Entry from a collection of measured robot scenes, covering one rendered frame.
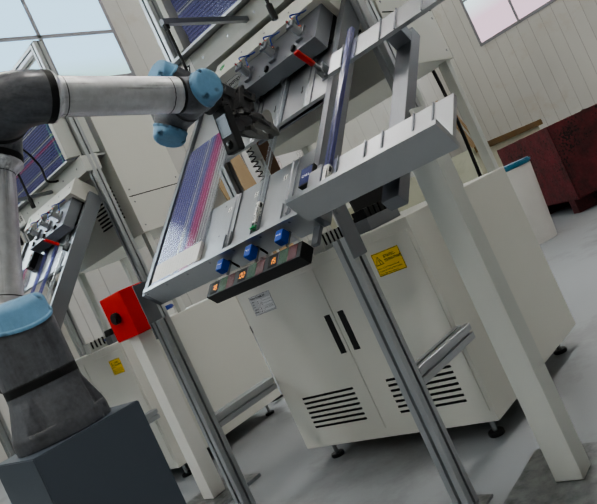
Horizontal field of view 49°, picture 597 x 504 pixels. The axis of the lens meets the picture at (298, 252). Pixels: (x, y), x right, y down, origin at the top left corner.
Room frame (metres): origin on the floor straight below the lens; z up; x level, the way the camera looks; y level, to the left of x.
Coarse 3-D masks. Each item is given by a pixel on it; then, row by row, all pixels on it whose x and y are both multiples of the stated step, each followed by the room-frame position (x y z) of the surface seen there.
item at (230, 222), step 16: (304, 160) 1.52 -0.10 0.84; (272, 176) 1.60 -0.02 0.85; (288, 176) 1.54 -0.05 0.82; (256, 192) 1.63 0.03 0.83; (272, 192) 1.57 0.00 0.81; (288, 192) 1.50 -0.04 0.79; (224, 208) 1.73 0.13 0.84; (240, 208) 1.66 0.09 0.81; (272, 208) 1.53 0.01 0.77; (288, 208) 1.46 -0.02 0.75; (224, 224) 1.68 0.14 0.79; (240, 224) 1.61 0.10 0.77; (208, 240) 1.71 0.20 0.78; (224, 240) 1.62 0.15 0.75
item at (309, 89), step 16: (320, 64) 1.70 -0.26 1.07; (304, 80) 1.73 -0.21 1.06; (320, 80) 1.65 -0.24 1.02; (272, 96) 1.84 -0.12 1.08; (288, 96) 1.75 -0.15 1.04; (304, 96) 1.68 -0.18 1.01; (320, 96) 1.61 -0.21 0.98; (272, 112) 1.78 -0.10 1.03; (288, 112) 1.71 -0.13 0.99; (304, 112) 1.73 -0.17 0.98; (208, 128) 2.11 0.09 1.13
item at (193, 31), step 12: (180, 0) 2.05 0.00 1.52; (192, 0) 2.02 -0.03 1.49; (204, 0) 1.99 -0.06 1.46; (216, 0) 1.96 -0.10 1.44; (228, 0) 1.93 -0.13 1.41; (180, 12) 2.06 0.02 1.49; (192, 12) 2.03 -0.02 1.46; (204, 12) 2.00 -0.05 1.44; (216, 12) 1.97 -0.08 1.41; (192, 36) 2.06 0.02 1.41
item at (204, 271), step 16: (272, 224) 1.44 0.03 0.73; (288, 224) 1.43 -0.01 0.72; (304, 224) 1.42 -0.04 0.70; (320, 224) 1.41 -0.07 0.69; (240, 240) 1.52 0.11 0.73; (256, 240) 1.50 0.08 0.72; (272, 240) 1.49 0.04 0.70; (208, 256) 1.61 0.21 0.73; (224, 256) 1.58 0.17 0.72; (240, 256) 1.57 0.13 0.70; (192, 272) 1.68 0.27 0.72; (208, 272) 1.66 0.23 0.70; (160, 288) 1.78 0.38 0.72; (176, 288) 1.77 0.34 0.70; (192, 288) 1.75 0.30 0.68
